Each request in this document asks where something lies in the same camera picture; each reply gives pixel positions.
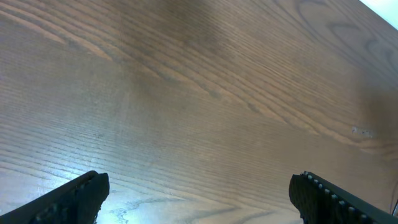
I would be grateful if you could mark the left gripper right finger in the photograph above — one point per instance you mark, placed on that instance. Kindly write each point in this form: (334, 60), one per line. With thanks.
(321, 202)

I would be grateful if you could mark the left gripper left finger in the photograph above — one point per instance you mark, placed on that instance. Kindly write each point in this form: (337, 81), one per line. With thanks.
(76, 202)

